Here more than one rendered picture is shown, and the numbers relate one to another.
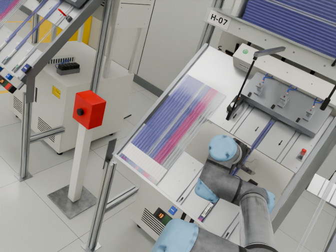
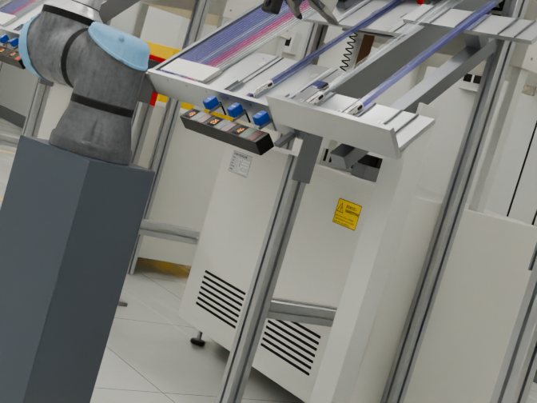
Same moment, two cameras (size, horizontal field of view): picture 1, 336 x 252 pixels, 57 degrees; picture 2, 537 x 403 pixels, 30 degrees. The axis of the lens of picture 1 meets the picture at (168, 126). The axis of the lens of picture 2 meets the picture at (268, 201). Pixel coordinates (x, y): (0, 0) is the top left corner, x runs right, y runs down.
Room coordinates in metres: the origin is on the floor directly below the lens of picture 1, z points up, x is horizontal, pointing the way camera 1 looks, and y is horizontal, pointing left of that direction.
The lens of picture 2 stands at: (-1.22, -1.30, 0.72)
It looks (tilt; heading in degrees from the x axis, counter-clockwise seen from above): 5 degrees down; 24
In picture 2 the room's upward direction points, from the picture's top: 16 degrees clockwise
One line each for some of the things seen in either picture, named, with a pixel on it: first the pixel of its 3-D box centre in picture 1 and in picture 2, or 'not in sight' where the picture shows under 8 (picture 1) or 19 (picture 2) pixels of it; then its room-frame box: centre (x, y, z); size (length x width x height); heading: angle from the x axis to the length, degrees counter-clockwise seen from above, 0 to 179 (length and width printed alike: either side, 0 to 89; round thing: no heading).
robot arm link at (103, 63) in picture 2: not in sight; (110, 64); (0.31, -0.24, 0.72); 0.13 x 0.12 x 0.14; 81
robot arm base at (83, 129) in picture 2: not in sight; (96, 127); (0.31, -0.24, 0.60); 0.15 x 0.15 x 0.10
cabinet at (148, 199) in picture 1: (212, 201); (354, 285); (1.49, -0.42, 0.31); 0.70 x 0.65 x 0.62; 61
